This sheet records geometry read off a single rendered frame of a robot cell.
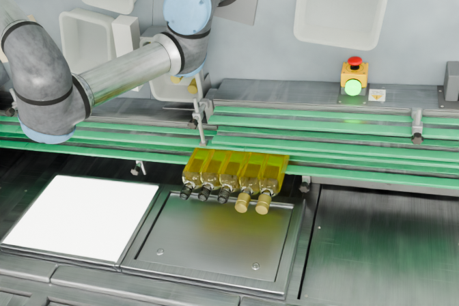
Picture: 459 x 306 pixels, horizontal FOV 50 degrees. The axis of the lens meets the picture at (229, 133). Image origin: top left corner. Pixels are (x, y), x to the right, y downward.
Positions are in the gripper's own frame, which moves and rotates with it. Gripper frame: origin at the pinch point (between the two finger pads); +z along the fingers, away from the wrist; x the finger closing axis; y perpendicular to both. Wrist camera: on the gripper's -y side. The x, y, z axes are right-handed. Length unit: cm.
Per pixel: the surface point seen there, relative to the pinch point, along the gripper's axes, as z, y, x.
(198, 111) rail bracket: -17, -64, 26
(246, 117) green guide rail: -14, -78, 26
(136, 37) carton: 1.4, -37.1, 17.4
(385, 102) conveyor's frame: -6, -115, 16
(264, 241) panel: -37, -92, 50
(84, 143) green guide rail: -12, -21, 56
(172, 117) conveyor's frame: -6, -52, 39
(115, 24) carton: -1.8, -32.0, 12.5
